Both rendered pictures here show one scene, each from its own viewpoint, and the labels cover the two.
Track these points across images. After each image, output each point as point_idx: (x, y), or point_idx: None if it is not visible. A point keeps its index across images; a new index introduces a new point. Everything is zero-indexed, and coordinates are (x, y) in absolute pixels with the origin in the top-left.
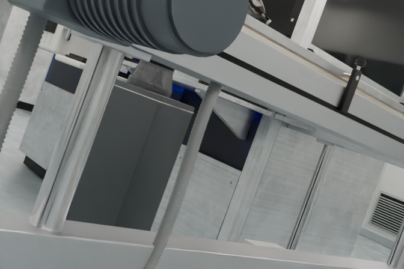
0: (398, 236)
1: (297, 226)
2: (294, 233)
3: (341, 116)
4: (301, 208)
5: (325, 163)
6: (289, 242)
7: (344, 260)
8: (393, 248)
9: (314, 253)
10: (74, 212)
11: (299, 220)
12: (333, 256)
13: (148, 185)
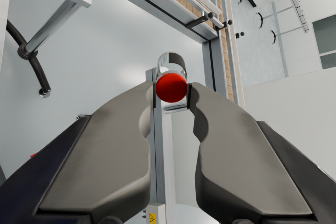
0: (178, 111)
1: (56, 27)
2: (52, 30)
3: None
4: (59, 17)
5: None
6: (46, 34)
7: (168, 161)
8: (172, 111)
9: (165, 183)
10: None
11: (57, 24)
12: (166, 166)
13: None
